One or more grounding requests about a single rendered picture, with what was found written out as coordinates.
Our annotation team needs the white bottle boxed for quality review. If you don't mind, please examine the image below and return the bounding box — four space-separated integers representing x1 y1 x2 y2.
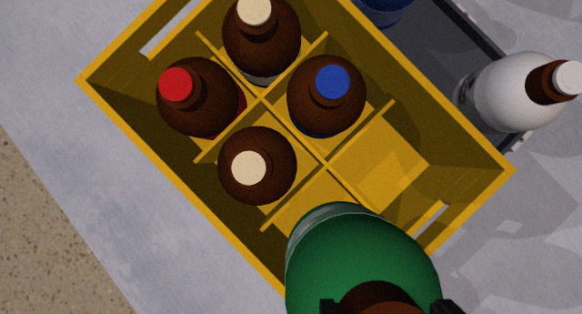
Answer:
452 51 582 136

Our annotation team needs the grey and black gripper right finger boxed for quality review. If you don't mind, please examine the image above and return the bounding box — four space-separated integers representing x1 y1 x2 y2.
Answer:
429 299 466 314

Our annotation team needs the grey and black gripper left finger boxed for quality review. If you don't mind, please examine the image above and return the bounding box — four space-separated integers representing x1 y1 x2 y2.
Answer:
319 299 343 314

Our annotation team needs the green bottle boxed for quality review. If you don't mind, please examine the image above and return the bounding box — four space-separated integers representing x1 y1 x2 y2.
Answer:
285 201 444 314

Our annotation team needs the dark grey tray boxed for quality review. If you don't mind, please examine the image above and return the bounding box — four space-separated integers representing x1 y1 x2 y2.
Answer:
380 0 527 156

